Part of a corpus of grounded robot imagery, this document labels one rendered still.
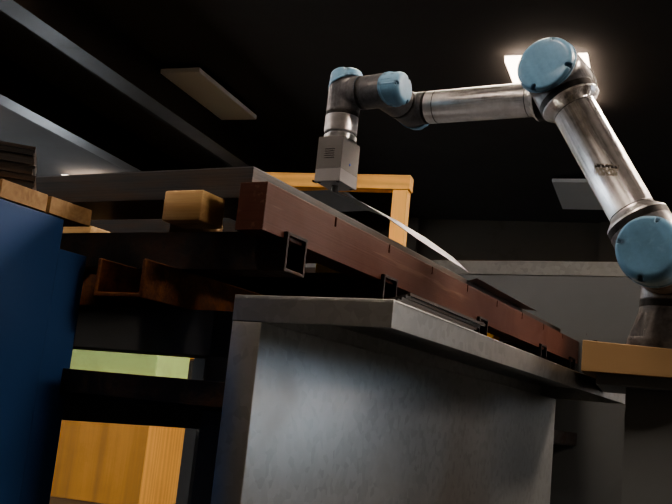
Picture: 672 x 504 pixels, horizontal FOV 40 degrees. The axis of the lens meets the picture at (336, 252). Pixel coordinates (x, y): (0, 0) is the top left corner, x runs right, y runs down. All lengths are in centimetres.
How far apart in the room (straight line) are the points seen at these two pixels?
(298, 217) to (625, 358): 75
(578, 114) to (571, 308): 94
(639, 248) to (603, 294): 95
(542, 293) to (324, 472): 156
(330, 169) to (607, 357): 72
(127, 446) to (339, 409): 384
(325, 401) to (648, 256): 72
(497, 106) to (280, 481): 116
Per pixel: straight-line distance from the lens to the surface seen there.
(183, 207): 117
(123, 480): 503
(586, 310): 262
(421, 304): 122
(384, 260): 141
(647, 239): 167
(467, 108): 206
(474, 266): 273
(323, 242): 124
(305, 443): 114
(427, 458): 150
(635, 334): 182
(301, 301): 101
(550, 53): 184
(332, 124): 205
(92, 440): 512
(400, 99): 202
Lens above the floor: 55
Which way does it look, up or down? 10 degrees up
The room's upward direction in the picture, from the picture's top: 6 degrees clockwise
